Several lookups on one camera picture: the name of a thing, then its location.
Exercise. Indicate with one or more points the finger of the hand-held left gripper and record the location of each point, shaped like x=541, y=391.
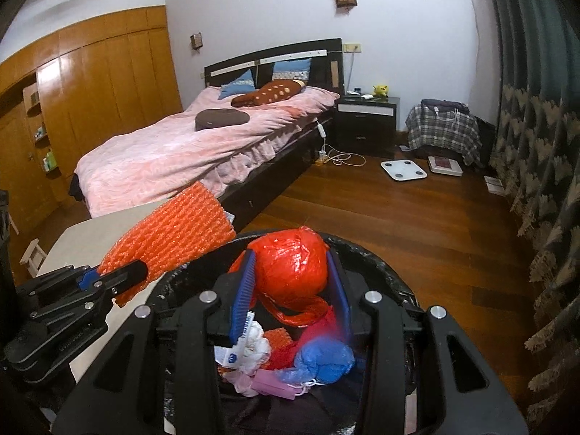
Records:
x=87, y=278
x=127, y=276

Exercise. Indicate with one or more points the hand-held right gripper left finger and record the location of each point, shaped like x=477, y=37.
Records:
x=242, y=299

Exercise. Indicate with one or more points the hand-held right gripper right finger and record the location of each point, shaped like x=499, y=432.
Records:
x=337, y=290

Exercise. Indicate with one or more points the bin with black plastic liner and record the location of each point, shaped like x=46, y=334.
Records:
x=385, y=272

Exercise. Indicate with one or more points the red plastic bag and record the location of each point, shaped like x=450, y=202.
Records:
x=285, y=267

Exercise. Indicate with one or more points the white blue-printed tissue pack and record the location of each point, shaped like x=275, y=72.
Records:
x=231, y=355

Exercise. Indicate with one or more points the blue plastic bag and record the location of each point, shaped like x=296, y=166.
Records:
x=321, y=360

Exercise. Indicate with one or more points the pale pink cloth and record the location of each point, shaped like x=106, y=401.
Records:
x=238, y=383

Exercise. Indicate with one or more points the pink face mask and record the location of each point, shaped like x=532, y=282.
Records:
x=276, y=383

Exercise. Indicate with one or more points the white wooden stool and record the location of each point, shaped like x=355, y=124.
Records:
x=31, y=256

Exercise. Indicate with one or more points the small orange bubble wrap piece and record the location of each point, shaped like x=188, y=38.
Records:
x=278, y=349

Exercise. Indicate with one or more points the clear plastic bag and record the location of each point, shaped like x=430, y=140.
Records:
x=229, y=217

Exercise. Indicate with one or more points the pink blanket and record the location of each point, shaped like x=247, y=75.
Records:
x=172, y=158

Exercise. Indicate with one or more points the white body scale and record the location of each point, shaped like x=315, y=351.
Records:
x=403, y=171

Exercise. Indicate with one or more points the scale with red-brown centre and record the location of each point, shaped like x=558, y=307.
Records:
x=445, y=165

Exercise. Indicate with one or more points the dark nightstand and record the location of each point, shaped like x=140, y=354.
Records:
x=367, y=127

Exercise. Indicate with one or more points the brown pillow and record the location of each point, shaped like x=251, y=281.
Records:
x=222, y=119

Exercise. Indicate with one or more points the wooden wardrobe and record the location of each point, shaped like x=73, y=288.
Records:
x=113, y=90

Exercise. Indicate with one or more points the plaid cloth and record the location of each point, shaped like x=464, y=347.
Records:
x=444, y=136

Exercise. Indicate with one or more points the booklet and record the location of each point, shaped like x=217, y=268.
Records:
x=494, y=185

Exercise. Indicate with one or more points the yellow plush toy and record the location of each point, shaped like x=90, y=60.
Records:
x=380, y=91

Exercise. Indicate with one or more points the red-brown dotted pillow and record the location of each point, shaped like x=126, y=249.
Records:
x=267, y=93

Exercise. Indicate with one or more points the blue pillow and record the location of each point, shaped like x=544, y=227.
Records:
x=238, y=85
x=292, y=69

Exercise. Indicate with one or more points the dark wooden bed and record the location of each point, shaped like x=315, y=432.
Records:
x=290, y=52

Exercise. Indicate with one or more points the dark green patterned curtain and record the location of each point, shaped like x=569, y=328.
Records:
x=543, y=145

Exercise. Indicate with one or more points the wall socket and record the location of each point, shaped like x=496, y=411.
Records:
x=352, y=47

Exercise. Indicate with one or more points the small wall lamp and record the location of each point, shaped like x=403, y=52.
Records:
x=195, y=41

